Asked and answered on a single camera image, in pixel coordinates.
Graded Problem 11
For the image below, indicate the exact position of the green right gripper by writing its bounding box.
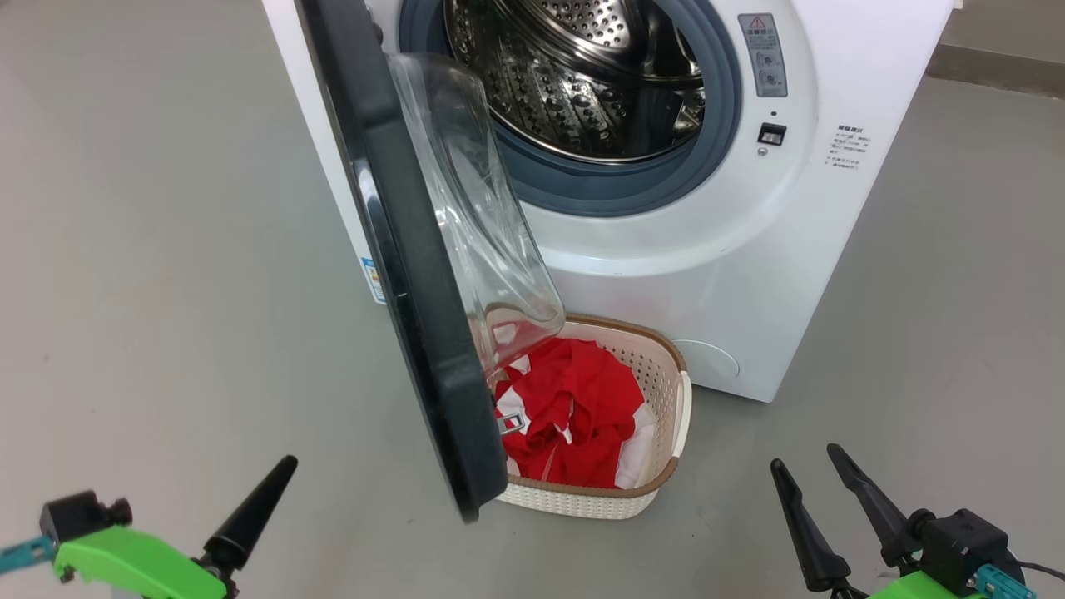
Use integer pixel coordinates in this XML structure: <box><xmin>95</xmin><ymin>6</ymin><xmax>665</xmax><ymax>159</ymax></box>
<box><xmin>770</xmin><ymin>443</ymin><xmax>987</xmax><ymax>599</ymax></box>

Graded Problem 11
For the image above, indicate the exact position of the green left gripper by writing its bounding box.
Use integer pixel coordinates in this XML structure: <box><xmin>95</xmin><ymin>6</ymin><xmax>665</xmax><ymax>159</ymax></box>
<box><xmin>52</xmin><ymin>455</ymin><xmax>299</xmax><ymax>599</ymax></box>

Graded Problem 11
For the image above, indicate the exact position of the black round glass washer door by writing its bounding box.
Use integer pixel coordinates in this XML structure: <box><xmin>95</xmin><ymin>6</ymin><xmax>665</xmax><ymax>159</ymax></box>
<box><xmin>295</xmin><ymin>0</ymin><xmax>568</xmax><ymax>523</ymax></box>

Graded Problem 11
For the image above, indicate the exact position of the red garment with white patches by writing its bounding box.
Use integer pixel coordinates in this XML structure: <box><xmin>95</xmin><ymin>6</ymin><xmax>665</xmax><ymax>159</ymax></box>
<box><xmin>495</xmin><ymin>337</ymin><xmax>646</xmax><ymax>489</ymax></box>

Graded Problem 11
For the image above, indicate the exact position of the cream perforated laundry basket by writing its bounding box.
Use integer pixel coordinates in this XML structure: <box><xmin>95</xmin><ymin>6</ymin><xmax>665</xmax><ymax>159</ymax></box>
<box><xmin>491</xmin><ymin>314</ymin><xmax>693</xmax><ymax>521</ymax></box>

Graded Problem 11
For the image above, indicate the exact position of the white front-load washing machine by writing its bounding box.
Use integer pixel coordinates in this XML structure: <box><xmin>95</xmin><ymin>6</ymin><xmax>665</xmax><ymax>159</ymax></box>
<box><xmin>262</xmin><ymin>0</ymin><xmax>955</xmax><ymax>404</ymax></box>

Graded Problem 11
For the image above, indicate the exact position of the teal plug right camera cable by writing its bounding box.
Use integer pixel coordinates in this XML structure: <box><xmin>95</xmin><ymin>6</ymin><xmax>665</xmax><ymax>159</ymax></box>
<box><xmin>975</xmin><ymin>559</ymin><xmax>1065</xmax><ymax>599</ymax></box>

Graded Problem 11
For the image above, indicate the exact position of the teal plug camera cable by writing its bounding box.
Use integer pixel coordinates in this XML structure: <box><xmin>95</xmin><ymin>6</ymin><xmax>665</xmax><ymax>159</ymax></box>
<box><xmin>975</xmin><ymin>559</ymin><xmax>1065</xmax><ymax>599</ymax></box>
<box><xmin>0</xmin><ymin>535</ymin><xmax>57</xmax><ymax>577</ymax></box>

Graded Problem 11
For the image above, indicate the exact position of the teal plug left camera cable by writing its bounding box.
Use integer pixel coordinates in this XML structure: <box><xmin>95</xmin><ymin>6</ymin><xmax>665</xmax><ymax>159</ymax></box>
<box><xmin>0</xmin><ymin>535</ymin><xmax>57</xmax><ymax>577</ymax></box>

